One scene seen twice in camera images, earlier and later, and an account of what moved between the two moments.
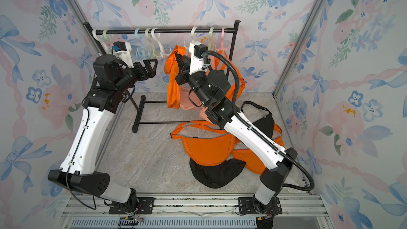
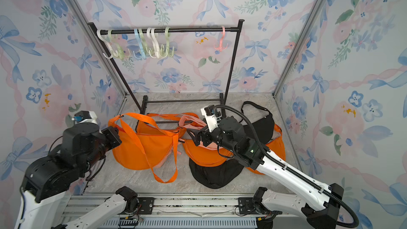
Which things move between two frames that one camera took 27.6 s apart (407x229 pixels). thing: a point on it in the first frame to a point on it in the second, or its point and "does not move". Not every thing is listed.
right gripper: (186, 76) to (206, 133)
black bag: (267, 124) does not move
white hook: (162, 53) to (151, 33)
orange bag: (210, 151) does not move
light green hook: (210, 45) to (167, 32)
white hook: (94, 32) to (102, 40)
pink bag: (189, 100) to (191, 120)
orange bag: (220, 62) to (149, 142)
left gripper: (140, 69) to (114, 132)
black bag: (219, 176) does not move
